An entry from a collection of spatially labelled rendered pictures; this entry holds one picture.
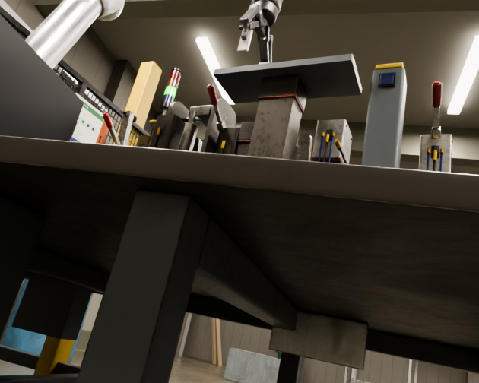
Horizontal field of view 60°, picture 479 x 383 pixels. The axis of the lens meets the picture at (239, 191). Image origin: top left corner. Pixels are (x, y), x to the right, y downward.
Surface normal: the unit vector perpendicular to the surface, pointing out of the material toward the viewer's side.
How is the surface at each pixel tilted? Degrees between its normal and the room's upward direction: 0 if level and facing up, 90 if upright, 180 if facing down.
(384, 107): 90
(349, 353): 90
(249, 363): 90
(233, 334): 90
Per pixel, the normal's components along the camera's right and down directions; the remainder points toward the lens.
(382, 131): -0.40, -0.39
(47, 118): 0.96, 0.12
